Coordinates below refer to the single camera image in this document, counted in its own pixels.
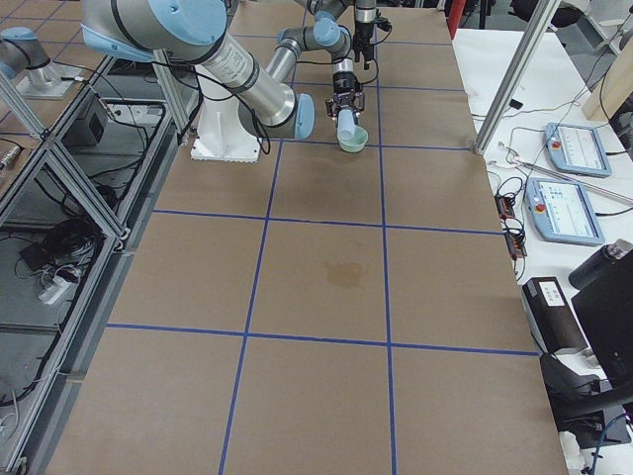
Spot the black power supply box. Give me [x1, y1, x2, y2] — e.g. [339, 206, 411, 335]
[521, 277, 588, 355]

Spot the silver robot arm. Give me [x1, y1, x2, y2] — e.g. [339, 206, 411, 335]
[297, 1, 391, 70]
[81, 1, 377, 139]

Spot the far teach pendant tablet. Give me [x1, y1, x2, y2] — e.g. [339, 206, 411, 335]
[545, 123, 612, 178]

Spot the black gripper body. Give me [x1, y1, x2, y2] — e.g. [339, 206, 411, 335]
[352, 19, 375, 54]
[331, 71, 365, 112]

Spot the teach pendant tablet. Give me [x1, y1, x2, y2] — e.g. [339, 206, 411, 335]
[525, 177, 605, 246]
[545, 123, 612, 178]

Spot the orange electronics board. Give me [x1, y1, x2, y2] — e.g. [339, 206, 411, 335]
[495, 193, 527, 261]

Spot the light blue paper cup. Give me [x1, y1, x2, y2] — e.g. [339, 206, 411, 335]
[337, 109, 356, 141]

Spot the aluminium frame post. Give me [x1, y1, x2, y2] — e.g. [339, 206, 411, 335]
[473, 0, 560, 155]

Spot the white camera pole base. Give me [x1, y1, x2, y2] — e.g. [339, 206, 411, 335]
[191, 78, 260, 163]

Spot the light green ceramic bowl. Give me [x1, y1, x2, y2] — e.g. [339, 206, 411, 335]
[337, 126, 369, 153]

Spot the near teach pendant tablet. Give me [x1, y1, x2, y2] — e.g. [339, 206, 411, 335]
[525, 177, 605, 246]

